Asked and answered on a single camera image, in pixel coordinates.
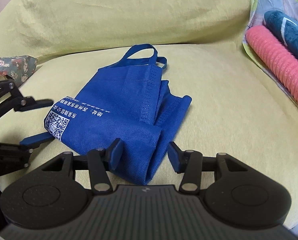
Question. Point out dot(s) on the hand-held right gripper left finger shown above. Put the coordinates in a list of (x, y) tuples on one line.
[(115, 152)]

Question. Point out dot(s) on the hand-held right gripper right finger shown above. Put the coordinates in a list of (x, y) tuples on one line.
[(174, 155)]

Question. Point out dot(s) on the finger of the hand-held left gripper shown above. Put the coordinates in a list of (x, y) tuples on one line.
[(36, 138), (31, 103)]

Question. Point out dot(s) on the blue shopping bag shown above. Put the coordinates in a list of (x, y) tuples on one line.
[(108, 100)]

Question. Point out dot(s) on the patterned green fabric bag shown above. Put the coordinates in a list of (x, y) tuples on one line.
[(11, 66)]

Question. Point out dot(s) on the light green sofa cover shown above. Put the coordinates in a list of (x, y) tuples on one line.
[(113, 12)]

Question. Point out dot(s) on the pink folded blanket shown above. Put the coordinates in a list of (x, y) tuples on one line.
[(271, 52)]

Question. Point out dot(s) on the teal folded blanket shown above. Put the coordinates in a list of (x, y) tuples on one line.
[(289, 35)]

